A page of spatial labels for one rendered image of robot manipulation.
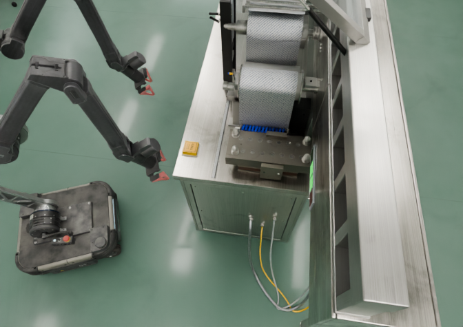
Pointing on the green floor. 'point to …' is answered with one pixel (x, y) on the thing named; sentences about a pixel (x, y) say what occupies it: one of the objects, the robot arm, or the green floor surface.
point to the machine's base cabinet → (242, 210)
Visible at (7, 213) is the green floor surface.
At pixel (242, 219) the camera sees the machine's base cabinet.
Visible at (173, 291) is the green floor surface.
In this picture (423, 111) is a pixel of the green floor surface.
